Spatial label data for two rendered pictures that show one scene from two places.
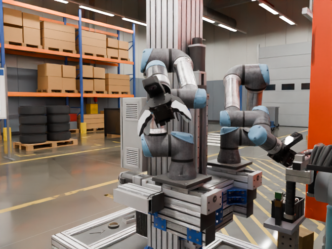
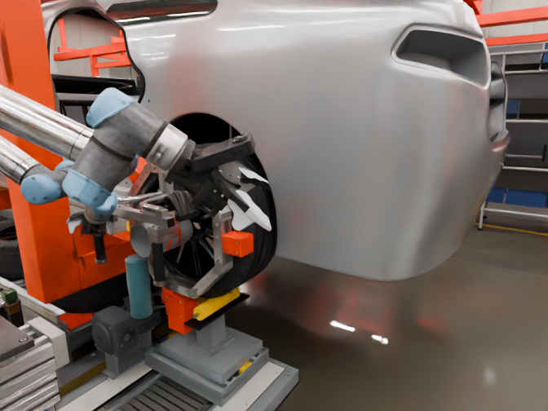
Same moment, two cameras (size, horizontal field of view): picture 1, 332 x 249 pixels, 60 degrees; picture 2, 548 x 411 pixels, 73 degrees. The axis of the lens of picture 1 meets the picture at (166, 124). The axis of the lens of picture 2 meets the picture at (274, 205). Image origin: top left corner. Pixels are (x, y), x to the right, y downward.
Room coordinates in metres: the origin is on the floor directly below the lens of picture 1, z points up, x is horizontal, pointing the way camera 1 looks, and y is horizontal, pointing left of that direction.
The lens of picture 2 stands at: (0.85, 0.70, 1.32)
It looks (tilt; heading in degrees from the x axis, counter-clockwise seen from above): 14 degrees down; 263
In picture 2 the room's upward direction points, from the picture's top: straight up
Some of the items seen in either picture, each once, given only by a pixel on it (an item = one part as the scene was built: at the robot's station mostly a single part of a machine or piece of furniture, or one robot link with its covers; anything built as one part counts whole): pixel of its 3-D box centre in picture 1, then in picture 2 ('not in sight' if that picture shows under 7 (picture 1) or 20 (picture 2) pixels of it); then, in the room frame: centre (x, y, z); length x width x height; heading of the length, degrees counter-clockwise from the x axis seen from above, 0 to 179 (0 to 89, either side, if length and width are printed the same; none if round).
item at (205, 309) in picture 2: not in sight; (218, 302); (0.93, -0.78, 0.51); 0.29 x 0.06 x 0.06; 50
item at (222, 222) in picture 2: not in sight; (176, 228); (1.08, -0.78, 0.85); 0.54 x 0.07 x 0.54; 140
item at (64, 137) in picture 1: (46, 125); not in sight; (7.70, 3.23, 0.55); 1.40 x 0.80 x 1.09; 141
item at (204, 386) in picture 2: not in sight; (207, 356); (1.00, -0.93, 0.13); 0.50 x 0.36 x 0.10; 140
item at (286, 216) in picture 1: (290, 198); (158, 262); (1.10, -0.49, 0.83); 0.04 x 0.04 x 0.16
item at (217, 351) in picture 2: not in sight; (210, 324); (0.97, -0.91, 0.32); 0.40 x 0.30 x 0.28; 140
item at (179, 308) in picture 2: not in sight; (188, 306); (1.06, -0.81, 0.48); 0.16 x 0.12 x 0.17; 50
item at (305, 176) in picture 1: (299, 174); (163, 232); (1.08, -0.51, 0.93); 0.09 x 0.05 x 0.05; 50
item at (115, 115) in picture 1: (125, 122); not in sight; (9.82, 1.39, 0.49); 1.27 x 0.88 x 0.97; 49
